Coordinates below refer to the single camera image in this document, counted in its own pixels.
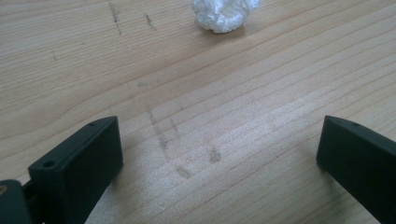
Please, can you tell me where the white paper ball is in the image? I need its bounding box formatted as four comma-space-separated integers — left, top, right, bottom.
191, 0, 262, 35

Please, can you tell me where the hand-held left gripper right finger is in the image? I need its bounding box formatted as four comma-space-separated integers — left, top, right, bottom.
316, 115, 396, 224

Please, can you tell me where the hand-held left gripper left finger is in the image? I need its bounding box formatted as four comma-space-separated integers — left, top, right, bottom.
28, 115, 124, 224

